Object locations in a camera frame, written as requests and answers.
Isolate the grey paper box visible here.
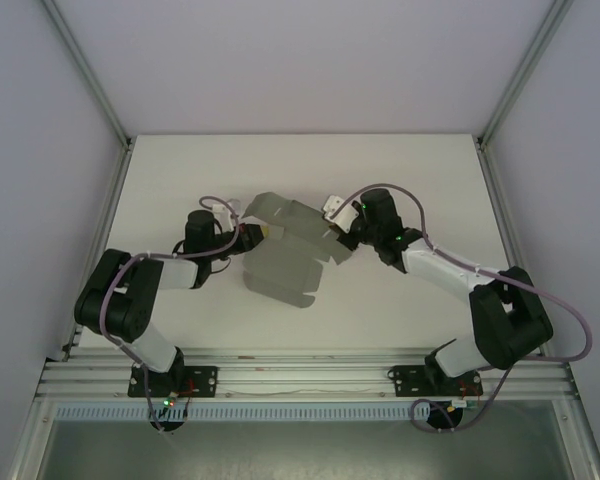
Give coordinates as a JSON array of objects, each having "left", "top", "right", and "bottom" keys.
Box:
[{"left": 239, "top": 192, "right": 354, "bottom": 309}]

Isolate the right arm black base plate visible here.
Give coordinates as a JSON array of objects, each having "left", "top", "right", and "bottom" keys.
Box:
[{"left": 387, "top": 364, "right": 481, "bottom": 399}]

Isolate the aluminium table side rail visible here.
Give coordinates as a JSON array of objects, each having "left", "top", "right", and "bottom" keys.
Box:
[
  {"left": 59, "top": 139, "right": 134, "bottom": 361},
  {"left": 476, "top": 138, "right": 571, "bottom": 366}
]

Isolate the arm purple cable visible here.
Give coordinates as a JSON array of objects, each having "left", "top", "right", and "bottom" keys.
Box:
[
  {"left": 99, "top": 195, "right": 246, "bottom": 434},
  {"left": 337, "top": 183, "right": 594, "bottom": 434}
]

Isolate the slotted grey cable duct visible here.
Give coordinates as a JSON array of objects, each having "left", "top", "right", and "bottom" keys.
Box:
[{"left": 52, "top": 402, "right": 484, "bottom": 422}]

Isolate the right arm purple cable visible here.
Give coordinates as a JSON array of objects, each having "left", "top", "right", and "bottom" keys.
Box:
[{"left": 337, "top": 183, "right": 594, "bottom": 434}]

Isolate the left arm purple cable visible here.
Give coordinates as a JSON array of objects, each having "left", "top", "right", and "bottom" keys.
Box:
[{"left": 99, "top": 195, "right": 246, "bottom": 434}]

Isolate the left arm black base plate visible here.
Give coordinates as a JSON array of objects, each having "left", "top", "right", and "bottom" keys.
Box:
[{"left": 127, "top": 364, "right": 219, "bottom": 399}]

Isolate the black round cable grommet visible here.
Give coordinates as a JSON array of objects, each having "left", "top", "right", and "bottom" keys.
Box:
[
  {"left": 149, "top": 417, "right": 186, "bottom": 434},
  {"left": 424, "top": 402, "right": 464, "bottom": 432}
]

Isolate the grey metal panel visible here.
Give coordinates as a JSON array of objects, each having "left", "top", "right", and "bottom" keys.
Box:
[{"left": 29, "top": 417, "right": 596, "bottom": 480}]

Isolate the aluminium frame post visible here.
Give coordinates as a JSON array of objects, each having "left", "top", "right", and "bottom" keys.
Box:
[
  {"left": 42, "top": 0, "right": 131, "bottom": 147},
  {"left": 479, "top": 0, "right": 574, "bottom": 145}
]

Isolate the long aluminium mounting rail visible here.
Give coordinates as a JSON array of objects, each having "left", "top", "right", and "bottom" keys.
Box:
[{"left": 37, "top": 348, "right": 579, "bottom": 401}]

